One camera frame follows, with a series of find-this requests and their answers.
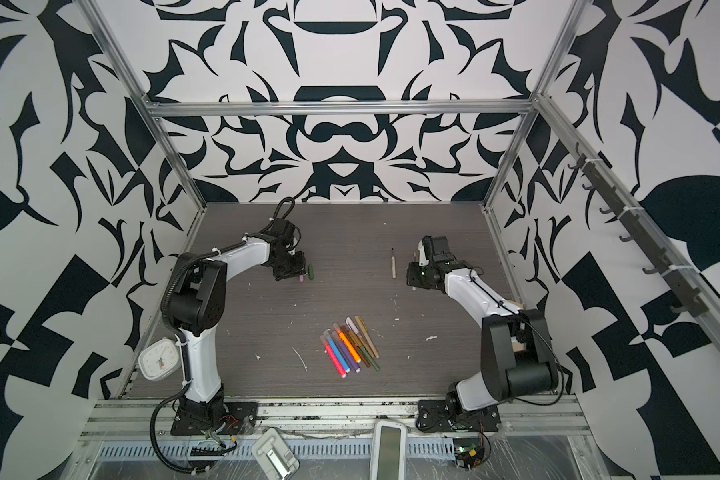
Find purple marker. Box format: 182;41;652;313
331;330;361;373

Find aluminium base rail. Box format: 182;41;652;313
78;395;594;446

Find blue marker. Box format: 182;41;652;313
324;330;350;373

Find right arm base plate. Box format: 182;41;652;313
415;400;501;433

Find brown pen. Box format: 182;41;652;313
355;316;380;359

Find white timer clock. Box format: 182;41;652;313
137;338;181;381

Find orange marker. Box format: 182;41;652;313
333;323;362;363

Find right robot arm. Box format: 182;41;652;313
406;236;561;414

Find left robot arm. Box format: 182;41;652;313
160;219;306;407

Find red pink marker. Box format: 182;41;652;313
320;335;346;379

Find left circuit board wires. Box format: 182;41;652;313
188;434;238;460

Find green lit circuit board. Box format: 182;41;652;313
454;435;492;470

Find olive green marker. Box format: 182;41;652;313
361;344;380;371

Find black hook rail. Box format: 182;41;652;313
572;146;709;317

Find pink pen body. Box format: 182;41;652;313
406;253;419;290

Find white tablet device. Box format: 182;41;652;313
370;419;408;480

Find green pen beige body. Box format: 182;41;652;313
390;248;397;279

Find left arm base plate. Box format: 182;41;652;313
170;401;259;436

